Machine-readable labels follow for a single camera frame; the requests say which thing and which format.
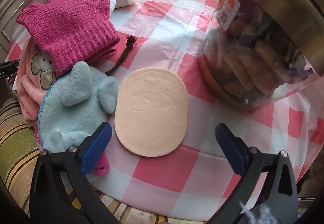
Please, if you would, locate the magenta knitted hat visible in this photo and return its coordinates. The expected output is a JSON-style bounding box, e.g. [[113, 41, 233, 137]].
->
[[16, 0, 120, 77]]

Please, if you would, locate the light blue plush toy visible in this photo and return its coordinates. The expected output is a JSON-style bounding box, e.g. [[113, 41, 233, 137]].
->
[[37, 61, 118, 153]]

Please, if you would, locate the peach oval sponge pad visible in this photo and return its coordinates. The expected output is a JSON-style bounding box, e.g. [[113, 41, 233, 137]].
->
[[114, 67, 188, 158]]

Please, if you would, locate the clear snack jar gold lid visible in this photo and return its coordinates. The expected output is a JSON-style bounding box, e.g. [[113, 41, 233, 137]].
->
[[199, 0, 323, 110]]

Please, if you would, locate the beige drawstring bag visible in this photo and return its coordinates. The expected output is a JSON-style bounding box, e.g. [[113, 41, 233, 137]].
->
[[105, 35, 137, 76]]

